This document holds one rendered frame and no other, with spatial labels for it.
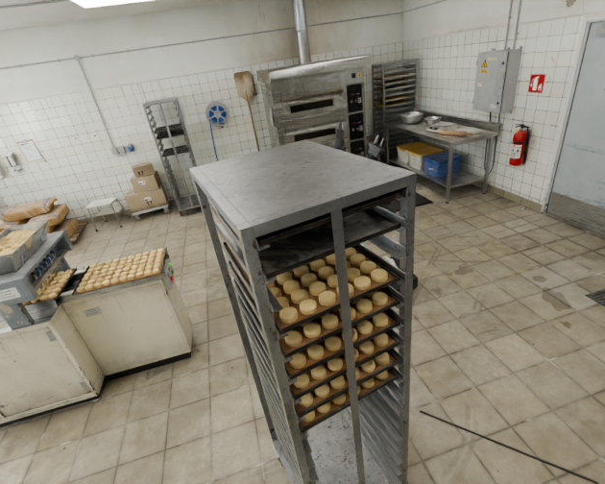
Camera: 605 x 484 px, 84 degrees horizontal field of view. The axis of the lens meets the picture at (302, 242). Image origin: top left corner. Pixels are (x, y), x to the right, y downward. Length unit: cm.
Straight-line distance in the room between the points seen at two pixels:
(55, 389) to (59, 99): 473
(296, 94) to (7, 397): 477
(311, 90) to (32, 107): 431
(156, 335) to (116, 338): 28
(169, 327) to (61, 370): 75
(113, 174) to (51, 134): 102
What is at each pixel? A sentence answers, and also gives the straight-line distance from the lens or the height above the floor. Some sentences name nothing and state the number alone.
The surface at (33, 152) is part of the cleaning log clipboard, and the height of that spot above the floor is 136.
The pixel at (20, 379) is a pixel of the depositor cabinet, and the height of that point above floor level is 43.
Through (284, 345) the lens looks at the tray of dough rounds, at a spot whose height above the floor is 140.
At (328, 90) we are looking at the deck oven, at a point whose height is 160.
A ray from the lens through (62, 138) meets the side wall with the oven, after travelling 690.
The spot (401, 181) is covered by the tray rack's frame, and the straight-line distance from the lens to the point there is 90.
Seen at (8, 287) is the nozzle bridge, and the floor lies 114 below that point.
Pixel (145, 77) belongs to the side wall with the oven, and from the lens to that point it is 649.
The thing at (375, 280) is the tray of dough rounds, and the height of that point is 150.
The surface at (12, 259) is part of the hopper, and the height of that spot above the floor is 128.
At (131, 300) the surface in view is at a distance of 282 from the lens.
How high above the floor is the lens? 212
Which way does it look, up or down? 29 degrees down
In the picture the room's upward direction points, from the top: 9 degrees counter-clockwise
